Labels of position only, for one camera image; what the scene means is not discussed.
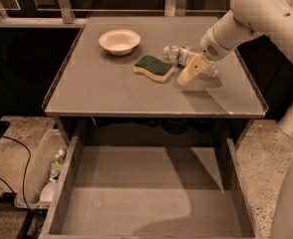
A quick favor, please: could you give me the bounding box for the clear plastic water bottle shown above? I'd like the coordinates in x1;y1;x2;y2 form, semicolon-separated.
163;45;219;78

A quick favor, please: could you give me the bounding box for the grey cabinet with top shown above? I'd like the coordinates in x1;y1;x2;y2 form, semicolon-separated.
41;15;269;147

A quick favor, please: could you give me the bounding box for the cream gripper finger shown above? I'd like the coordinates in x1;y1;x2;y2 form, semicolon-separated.
177;54;210;85

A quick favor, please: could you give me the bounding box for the green yellow sponge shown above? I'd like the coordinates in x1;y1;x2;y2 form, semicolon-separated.
134;56;174;83

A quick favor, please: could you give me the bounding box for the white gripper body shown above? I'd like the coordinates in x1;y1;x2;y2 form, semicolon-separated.
199;27;235;61

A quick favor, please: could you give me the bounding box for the small bottle in bin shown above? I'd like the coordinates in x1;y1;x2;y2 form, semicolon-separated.
50;148;67;180

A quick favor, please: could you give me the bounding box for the black cable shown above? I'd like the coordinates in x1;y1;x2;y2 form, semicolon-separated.
0;131;38;212

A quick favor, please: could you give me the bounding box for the clear plastic storage bin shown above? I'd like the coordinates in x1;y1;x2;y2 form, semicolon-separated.
14;129;67;209

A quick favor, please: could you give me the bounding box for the open grey top drawer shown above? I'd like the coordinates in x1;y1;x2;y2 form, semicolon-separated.
39;137;262;239

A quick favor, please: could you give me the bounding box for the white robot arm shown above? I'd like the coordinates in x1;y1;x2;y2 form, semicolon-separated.
178;0;293;239

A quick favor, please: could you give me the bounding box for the metal railing frame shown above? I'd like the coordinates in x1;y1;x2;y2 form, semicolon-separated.
0;0;293;30

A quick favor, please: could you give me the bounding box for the white bowl in bin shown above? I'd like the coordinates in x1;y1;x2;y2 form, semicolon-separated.
40;181;58;202

